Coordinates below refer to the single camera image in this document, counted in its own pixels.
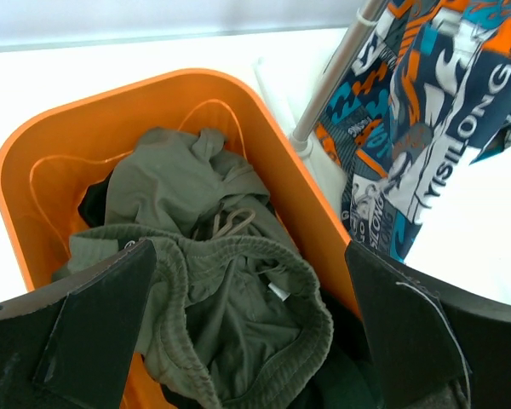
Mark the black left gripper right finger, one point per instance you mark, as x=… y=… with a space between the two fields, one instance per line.
x=432 y=343

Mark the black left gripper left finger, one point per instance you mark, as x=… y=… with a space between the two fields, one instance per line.
x=70 y=344

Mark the olive green shorts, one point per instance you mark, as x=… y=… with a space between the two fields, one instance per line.
x=234 y=318

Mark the colourful patterned shorts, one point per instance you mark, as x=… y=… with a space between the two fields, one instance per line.
x=428 y=95

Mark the orange plastic basket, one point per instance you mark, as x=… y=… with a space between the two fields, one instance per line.
x=47 y=165

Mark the metal clothes rack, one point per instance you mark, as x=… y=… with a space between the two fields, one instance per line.
x=299 y=130

